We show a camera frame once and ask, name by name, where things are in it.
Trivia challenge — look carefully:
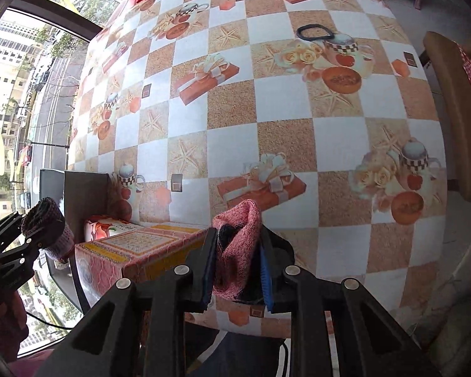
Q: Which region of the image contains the purple striped knit hat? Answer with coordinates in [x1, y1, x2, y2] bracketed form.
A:
[21, 198, 74, 264]

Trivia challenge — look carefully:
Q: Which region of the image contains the pink navy striped knit sock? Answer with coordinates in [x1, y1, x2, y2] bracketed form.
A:
[212, 199, 262, 301]

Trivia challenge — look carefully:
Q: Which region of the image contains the person's left hand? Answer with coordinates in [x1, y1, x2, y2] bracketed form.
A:
[0, 292, 29, 363]

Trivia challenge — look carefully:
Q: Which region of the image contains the pink patterned paper box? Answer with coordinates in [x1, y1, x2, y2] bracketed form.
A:
[74, 223, 208, 305]

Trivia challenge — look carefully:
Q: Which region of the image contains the grey cardboard storage box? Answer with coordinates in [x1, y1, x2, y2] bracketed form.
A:
[40, 168, 110, 314]

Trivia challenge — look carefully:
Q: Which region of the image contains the floral tissue pack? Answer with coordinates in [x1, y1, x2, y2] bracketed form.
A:
[84, 215, 142, 242]

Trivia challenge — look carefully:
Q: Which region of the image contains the checkered patterned tablecloth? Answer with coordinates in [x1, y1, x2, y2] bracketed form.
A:
[68, 0, 447, 329]

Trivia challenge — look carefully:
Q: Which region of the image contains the brown chair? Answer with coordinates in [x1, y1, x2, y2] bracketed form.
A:
[420, 31, 471, 202]

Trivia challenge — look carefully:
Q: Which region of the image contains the black hair tie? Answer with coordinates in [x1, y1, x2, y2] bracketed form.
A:
[296, 23, 335, 42]

